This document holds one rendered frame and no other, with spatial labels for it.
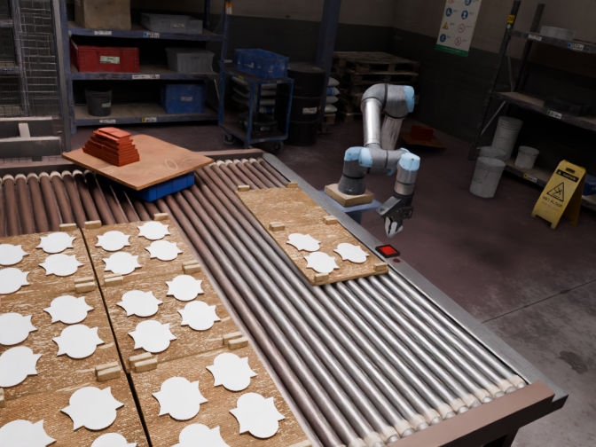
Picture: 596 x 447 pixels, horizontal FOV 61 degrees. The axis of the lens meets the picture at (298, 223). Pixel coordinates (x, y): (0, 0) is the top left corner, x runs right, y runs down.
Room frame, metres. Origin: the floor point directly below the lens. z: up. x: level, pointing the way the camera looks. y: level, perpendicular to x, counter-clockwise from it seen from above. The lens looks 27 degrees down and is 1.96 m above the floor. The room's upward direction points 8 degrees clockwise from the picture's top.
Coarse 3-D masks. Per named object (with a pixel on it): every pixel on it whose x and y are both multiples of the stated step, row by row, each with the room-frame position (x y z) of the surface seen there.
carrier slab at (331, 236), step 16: (320, 224) 2.02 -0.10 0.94; (336, 224) 2.04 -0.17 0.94; (320, 240) 1.87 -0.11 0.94; (336, 240) 1.89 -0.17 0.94; (352, 240) 1.91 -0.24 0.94; (288, 256) 1.72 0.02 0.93; (336, 256) 1.76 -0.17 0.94; (304, 272) 1.61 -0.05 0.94; (336, 272) 1.64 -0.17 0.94; (352, 272) 1.65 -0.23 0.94; (368, 272) 1.67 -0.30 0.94; (384, 272) 1.71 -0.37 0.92
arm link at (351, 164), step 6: (348, 150) 2.51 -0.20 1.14; (354, 150) 2.51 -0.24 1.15; (348, 156) 2.48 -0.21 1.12; (354, 156) 2.46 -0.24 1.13; (348, 162) 2.47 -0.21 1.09; (354, 162) 2.46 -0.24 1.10; (348, 168) 2.47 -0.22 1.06; (354, 168) 2.46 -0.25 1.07; (360, 168) 2.46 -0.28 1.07; (366, 168) 2.46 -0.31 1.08; (348, 174) 2.47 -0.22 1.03; (354, 174) 2.46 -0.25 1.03; (360, 174) 2.46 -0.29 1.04
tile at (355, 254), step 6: (342, 246) 1.83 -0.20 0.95; (348, 246) 1.84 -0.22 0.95; (336, 252) 1.78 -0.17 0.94; (342, 252) 1.78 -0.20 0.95; (348, 252) 1.79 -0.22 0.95; (354, 252) 1.80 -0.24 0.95; (360, 252) 1.80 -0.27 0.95; (342, 258) 1.73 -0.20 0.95; (348, 258) 1.74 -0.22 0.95; (354, 258) 1.75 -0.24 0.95; (360, 258) 1.75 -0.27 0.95
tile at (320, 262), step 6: (318, 252) 1.75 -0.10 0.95; (306, 258) 1.69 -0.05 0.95; (312, 258) 1.70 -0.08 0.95; (318, 258) 1.71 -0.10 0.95; (324, 258) 1.71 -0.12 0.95; (330, 258) 1.72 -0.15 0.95; (312, 264) 1.65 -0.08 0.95; (318, 264) 1.66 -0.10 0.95; (324, 264) 1.67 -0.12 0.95; (330, 264) 1.67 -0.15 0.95; (318, 270) 1.62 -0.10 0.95; (324, 270) 1.63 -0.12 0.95; (330, 270) 1.63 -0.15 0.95
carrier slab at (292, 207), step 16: (240, 192) 2.24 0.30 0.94; (256, 192) 2.27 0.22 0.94; (272, 192) 2.30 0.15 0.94; (288, 192) 2.32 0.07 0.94; (304, 192) 2.35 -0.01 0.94; (256, 208) 2.09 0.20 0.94; (272, 208) 2.11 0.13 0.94; (288, 208) 2.14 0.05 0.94; (304, 208) 2.16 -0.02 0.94; (320, 208) 2.19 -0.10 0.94; (288, 224) 1.98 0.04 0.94; (304, 224) 2.00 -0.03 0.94
